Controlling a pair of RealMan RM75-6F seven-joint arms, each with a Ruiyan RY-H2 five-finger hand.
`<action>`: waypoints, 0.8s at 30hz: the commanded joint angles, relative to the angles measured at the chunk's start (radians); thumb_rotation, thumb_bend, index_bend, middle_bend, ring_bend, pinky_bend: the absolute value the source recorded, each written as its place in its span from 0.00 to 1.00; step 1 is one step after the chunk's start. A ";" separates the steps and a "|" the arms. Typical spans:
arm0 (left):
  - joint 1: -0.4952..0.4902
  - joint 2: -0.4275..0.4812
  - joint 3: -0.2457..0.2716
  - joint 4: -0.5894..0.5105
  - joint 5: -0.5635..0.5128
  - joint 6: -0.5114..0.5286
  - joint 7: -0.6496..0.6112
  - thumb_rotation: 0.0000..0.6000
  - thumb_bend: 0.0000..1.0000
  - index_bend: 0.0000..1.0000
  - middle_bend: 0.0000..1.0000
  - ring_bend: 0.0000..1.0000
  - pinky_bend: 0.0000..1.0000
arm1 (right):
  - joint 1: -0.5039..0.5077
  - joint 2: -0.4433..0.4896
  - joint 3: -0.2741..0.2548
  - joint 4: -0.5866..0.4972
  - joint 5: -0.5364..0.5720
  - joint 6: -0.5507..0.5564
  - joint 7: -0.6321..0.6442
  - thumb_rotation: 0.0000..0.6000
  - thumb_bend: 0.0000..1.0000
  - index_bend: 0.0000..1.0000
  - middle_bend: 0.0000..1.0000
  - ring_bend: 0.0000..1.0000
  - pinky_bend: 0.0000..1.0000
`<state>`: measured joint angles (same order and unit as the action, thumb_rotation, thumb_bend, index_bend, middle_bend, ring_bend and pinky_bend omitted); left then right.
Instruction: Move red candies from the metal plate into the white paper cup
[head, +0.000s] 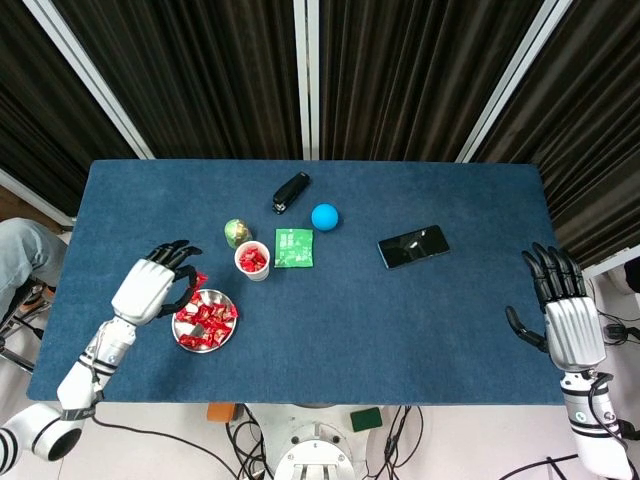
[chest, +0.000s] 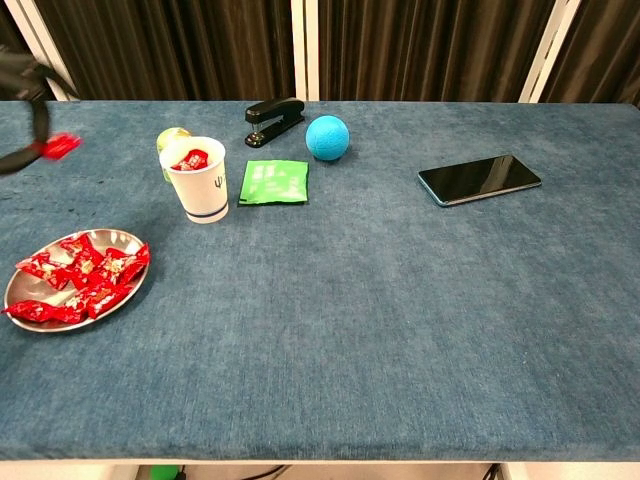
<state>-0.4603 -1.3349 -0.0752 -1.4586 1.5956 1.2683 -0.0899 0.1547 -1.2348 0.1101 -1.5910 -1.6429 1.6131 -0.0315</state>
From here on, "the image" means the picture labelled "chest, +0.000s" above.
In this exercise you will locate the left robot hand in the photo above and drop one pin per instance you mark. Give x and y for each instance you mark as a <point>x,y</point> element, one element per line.
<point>20,75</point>

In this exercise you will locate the red candy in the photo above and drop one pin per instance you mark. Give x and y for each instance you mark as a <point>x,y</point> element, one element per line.
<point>85,270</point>
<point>192,160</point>
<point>75,305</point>
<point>107,300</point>
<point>61,145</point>
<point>116,261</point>
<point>97,286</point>
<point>30,311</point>
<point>80,245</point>
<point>42,268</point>
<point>137,262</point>

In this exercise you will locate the white paper cup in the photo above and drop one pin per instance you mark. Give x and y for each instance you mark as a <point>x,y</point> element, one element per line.
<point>200,195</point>

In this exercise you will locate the round metal plate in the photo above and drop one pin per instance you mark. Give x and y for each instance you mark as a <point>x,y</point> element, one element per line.
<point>30,292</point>

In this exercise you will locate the black curtain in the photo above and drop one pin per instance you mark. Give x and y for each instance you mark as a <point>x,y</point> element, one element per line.
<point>175,50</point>
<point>425,50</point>
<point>600,50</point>
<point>7,30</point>

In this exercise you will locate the yellow-green round fruit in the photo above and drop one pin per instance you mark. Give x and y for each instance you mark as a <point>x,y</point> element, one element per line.
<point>170,137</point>

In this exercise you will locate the black stapler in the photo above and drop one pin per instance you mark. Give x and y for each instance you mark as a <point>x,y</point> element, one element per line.
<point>275,112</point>

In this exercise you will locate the green sachet packet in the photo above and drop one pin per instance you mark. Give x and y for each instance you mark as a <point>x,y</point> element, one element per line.
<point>272,182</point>

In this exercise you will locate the blue ball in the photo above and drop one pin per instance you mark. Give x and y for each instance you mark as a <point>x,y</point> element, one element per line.
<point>327,137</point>

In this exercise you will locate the blue table cloth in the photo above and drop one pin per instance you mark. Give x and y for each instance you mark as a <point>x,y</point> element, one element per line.
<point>350,300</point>

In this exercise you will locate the bright green object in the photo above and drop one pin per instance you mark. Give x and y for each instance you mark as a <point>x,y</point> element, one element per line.
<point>165,472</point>

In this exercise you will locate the black smartphone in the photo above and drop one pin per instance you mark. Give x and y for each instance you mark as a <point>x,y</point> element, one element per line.
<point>477,180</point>

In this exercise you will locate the white frame post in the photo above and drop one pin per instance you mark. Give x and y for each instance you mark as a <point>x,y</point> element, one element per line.
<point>298,50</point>
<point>31,25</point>
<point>550,50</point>

